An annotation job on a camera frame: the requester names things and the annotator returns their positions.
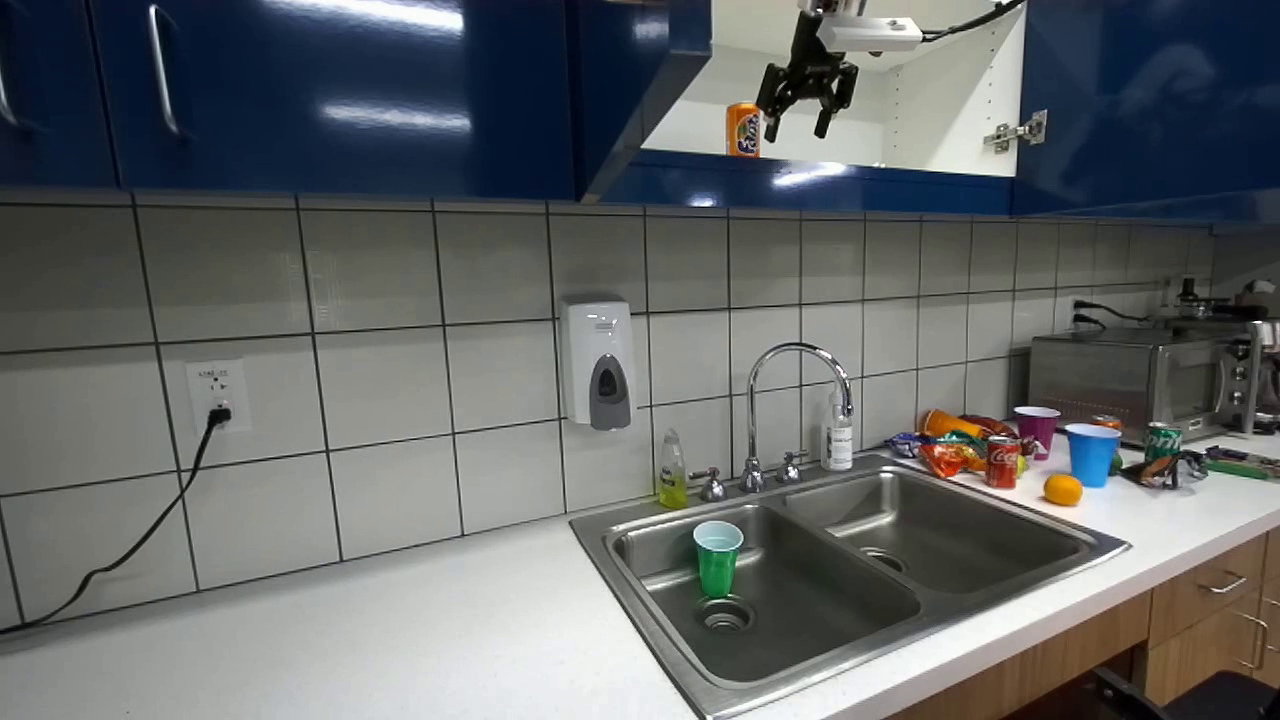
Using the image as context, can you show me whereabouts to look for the blue plastic cup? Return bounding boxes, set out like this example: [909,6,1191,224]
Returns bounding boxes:
[1067,422,1121,487]

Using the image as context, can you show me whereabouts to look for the white soap dispenser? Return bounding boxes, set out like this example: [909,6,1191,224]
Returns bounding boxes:
[562,298,634,432]

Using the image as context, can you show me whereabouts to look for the green dish soap bottle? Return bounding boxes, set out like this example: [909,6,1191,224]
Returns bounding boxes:
[656,432,690,508]

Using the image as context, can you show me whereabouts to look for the red Coca-Cola can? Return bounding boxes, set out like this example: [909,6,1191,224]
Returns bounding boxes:
[984,437,1021,487]

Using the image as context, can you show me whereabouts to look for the green plastic cup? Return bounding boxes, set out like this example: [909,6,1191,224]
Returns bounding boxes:
[694,520,744,599]

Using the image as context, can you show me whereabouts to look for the orange snack bag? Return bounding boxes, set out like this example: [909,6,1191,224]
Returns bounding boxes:
[922,438,966,479]

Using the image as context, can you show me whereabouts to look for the clear hand soap bottle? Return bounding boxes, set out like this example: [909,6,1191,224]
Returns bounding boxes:
[825,393,855,471]

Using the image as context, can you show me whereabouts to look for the wooden lower cabinet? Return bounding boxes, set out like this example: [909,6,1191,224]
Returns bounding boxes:
[893,532,1280,720]

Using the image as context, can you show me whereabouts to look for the silver microwave oven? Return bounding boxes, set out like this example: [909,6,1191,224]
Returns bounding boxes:
[1030,322,1245,438]

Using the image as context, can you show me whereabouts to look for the orange Fanta can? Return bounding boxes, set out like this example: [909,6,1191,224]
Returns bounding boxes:
[723,103,760,157]

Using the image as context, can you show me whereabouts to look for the stainless steel double sink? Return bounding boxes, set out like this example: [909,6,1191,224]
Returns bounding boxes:
[574,458,1123,720]

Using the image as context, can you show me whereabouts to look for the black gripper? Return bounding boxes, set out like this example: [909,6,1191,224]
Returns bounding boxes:
[758,11,859,141]

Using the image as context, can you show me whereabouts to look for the white wall outlet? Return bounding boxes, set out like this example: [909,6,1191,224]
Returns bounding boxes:
[187,360,254,432]

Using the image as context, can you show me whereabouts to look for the chrome faucet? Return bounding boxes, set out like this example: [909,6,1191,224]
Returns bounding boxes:
[694,341,855,504]

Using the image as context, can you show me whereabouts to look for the yellow lemon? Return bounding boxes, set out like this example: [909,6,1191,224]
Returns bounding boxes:
[1046,471,1084,508]

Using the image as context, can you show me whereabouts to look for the purple plastic cup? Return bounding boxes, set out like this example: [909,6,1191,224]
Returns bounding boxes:
[1013,402,1059,458]

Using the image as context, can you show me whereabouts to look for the black power cable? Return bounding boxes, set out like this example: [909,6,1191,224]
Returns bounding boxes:
[0,402,237,638]

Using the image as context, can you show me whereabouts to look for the blue upper cabinet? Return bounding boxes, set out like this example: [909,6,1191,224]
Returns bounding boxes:
[0,0,1280,224]

